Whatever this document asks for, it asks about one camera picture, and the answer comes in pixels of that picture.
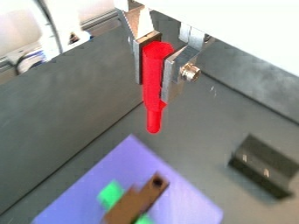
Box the purple base board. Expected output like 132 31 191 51
31 136 225 224

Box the black metal bracket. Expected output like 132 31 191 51
229 135 299 200

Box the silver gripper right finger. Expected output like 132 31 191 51
160 24 215 103

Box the green block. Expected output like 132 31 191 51
135 214 155 224
98 180 124 211

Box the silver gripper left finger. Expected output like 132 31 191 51
116 5 162 85

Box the green block right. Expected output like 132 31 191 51
135 214 155 224

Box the green block left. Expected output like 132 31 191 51
98 180 124 211

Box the red cylindrical peg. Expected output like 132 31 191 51
143 41 174 134

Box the brown rectangular block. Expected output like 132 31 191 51
100 172 170 224

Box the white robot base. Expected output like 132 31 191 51
0 0 115 74

